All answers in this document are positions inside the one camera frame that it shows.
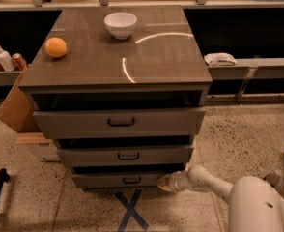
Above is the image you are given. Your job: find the grey drawer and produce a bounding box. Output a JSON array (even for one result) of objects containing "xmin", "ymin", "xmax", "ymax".
[
  {"xmin": 33, "ymin": 108, "xmax": 205, "ymax": 139},
  {"xmin": 71, "ymin": 171, "xmax": 165, "ymax": 189},
  {"xmin": 57, "ymin": 145, "xmax": 193, "ymax": 167}
]

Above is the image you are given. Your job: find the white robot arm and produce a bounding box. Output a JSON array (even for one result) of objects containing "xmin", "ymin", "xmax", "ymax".
[{"xmin": 157, "ymin": 165, "xmax": 284, "ymax": 232}]

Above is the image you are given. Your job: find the grey drawer cabinet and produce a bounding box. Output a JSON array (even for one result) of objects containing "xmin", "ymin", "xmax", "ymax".
[{"xmin": 19, "ymin": 7, "xmax": 212, "ymax": 175}]

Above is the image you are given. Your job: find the blue tape cross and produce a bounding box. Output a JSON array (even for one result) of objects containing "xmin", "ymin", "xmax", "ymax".
[{"xmin": 115, "ymin": 189, "xmax": 149, "ymax": 232}]

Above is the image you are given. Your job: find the white cardboard box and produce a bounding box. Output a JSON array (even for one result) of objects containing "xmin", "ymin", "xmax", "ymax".
[{"xmin": 15, "ymin": 132, "xmax": 60, "ymax": 162}]

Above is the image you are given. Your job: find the folded white cloth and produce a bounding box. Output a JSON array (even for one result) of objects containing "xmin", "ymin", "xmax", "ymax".
[{"xmin": 204, "ymin": 52, "xmax": 237, "ymax": 66}]

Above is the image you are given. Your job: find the brown cardboard box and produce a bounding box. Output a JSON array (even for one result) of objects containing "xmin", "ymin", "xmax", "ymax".
[{"xmin": 0, "ymin": 69, "xmax": 40, "ymax": 133}]

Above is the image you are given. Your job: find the white ceramic bowl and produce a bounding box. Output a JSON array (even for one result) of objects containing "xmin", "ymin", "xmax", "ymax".
[{"xmin": 104, "ymin": 12, "xmax": 137, "ymax": 40}]

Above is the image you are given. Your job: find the orange fruit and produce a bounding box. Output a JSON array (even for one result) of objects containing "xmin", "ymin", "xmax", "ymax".
[{"xmin": 44, "ymin": 38, "xmax": 68, "ymax": 58}]

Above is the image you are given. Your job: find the white pump bottle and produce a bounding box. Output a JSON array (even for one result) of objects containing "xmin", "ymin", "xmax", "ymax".
[{"xmin": 0, "ymin": 46, "xmax": 15, "ymax": 72}]

